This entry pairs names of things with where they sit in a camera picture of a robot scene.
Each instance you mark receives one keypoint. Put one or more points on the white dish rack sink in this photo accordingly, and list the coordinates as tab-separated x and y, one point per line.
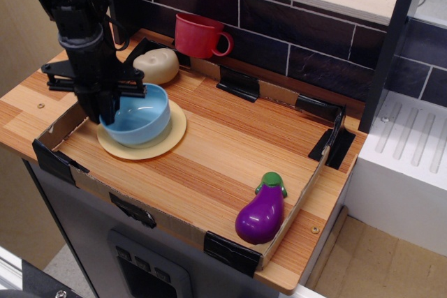
398	184

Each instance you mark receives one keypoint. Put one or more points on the grey oven control panel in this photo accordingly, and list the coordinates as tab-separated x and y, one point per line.
146	273

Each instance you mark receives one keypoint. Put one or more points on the red cup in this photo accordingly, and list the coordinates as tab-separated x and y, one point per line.
198	37

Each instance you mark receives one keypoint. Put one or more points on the black vertical post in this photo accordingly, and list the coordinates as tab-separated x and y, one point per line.
403	11

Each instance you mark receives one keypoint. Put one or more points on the purple toy eggplant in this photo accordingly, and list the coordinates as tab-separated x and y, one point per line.
260	220

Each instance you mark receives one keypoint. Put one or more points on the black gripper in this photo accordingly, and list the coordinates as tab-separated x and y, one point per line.
91	69

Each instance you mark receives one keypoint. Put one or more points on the cardboard tray border with tape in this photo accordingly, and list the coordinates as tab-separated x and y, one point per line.
241	123

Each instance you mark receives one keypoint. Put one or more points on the yellow plate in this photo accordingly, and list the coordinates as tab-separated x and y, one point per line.
167	140

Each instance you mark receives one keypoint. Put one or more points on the light blue bowl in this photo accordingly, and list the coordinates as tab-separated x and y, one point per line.
139	120

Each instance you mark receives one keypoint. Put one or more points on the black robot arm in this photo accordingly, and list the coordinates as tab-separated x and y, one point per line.
79	12

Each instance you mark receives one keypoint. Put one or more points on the cream toy potato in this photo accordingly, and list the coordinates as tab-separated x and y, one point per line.
159	66

